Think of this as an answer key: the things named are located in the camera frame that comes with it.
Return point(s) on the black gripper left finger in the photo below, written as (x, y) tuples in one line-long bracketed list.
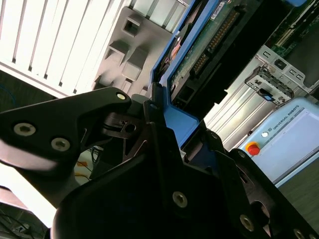
[(49, 119)]

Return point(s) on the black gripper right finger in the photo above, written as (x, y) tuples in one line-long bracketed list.
[(239, 174)]

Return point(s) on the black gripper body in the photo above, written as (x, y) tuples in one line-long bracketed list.
[(124, 211)]

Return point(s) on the hard disk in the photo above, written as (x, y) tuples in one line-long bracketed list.
[(182, 119)]

